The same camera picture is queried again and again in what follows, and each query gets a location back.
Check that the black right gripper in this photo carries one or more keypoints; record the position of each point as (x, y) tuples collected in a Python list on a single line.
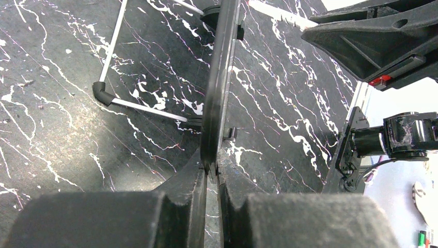
[(389, 44)]

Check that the white board black frame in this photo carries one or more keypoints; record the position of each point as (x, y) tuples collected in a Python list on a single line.
[(220, 71)]

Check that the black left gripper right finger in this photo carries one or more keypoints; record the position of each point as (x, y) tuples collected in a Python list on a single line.
[(251, 217)]

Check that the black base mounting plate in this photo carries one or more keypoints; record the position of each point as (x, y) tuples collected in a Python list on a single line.
[(344, 169)]

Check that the metal whiteboard stand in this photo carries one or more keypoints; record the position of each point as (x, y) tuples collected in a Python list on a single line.
[(158, 61)]

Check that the white marker red cap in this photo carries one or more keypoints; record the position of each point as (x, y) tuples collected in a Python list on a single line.
[(282, 15)]

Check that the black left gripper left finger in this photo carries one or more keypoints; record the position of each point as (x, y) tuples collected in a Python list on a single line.
[(171, 215)]

